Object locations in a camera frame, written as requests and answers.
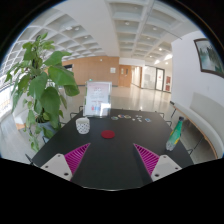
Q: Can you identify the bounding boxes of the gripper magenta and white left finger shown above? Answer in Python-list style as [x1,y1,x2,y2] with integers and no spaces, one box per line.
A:
[41,143,90,181]

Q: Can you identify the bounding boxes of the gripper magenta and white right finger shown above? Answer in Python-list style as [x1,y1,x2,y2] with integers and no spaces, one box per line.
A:
[134,143,181,181]

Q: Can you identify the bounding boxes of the green plastic water bottle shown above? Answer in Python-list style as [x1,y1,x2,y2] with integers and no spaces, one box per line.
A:
[166,116,184,151]

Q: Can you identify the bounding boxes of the white patterned cup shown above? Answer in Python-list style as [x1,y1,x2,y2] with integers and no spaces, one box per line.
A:
[76,117,90,134]

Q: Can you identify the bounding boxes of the red round coaster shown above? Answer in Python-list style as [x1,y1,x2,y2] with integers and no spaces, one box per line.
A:
[101,130,115,139]

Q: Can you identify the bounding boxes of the small badges on table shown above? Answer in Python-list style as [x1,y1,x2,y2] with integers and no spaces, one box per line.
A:
[117,114,151,123]

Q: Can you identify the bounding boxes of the green round coaster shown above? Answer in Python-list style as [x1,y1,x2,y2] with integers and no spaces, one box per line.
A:
[111,116,119,120]

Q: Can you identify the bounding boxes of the white long bench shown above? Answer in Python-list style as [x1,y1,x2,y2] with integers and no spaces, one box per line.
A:
[172,92,224,159]

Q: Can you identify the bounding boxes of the acrylic sign stand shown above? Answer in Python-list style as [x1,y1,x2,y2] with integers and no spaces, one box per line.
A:
[83,81,112,117]

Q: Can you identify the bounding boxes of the large green potted plant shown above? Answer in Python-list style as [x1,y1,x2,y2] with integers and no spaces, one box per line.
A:
[5,33,79,152]

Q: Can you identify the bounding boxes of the framed landscape picture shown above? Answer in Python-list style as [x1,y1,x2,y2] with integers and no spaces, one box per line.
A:
[194,38,224,78]

